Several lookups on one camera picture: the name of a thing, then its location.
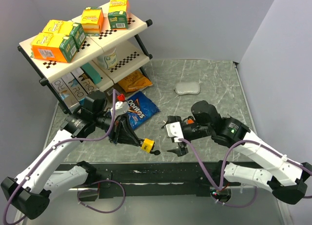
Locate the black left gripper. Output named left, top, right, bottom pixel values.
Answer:
left=94, top=111, right=140, bottom=146

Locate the yellow padlock with key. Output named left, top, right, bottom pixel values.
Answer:
left=141, top=138, right=160, bottom=156

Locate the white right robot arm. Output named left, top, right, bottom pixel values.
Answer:
left=162, top=100, right=312, bottom=205

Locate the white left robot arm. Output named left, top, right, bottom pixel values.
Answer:
left=0, top=91, right=144, bottom=220

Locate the blue Doritos chip bag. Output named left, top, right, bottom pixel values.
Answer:
left=107, top=90, right=160, bottom=143

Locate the brown snack bag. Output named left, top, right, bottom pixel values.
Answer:
left=104, top=84, right=126, bottom=103

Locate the grey silver sponge pad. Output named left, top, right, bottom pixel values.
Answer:
left=174, top=82, right=200, bottom=95

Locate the yellow honey dijon chip bag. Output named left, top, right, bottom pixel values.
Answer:
left=118, top=71, right=152, bottom=93

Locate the middle white RO box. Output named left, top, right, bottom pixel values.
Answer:
left=61, top=73, right=88, bottom=105

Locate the white ro box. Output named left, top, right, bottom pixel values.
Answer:
left=52, top=78, right=79, bottom=112
left=61, top=73, right=88, bottom=105

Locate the teal box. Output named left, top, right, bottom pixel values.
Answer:
left=81, top=63, right=102, bottom=85

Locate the left white RO box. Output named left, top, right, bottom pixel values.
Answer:
left=52, top=78, right=79, bottom=112

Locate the white paper cup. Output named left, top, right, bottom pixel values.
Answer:
left=97, top=47, right=118, bottom=69

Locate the beige two-tier shelf rack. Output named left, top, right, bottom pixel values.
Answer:
left=18, top=14, right=153, bottom=114

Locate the front orange sponge box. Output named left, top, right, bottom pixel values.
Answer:
left=30, top=32, right=78, bottom=63

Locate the orange yellow sponge pack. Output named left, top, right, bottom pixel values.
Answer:
left=80, top=7, right=104, bottom=35

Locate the green yellow sponge box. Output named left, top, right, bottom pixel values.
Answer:
left=107, top=0, right=130, bottom=30

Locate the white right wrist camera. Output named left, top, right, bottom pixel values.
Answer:
left=164, top=122, right=184, bottom=143

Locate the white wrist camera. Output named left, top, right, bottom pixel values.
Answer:
left=164, top=122, right=184, bottom=143
left=110, top=101, right=129, bottom=119

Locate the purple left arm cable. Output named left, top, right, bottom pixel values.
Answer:
left=3, top=88, right=126, bottom=225

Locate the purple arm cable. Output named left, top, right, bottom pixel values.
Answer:
left=3, top=88, right=126, bottom=225
left=177, top=137, right=312, bottom=208

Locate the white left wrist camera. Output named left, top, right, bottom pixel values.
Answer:
left=110, top=101, right=129, bottom=119

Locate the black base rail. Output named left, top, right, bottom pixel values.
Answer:
left=58, top=162, right=247, bottom=199

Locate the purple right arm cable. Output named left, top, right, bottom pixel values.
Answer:
left=177, top=137, right=312, bottom=208

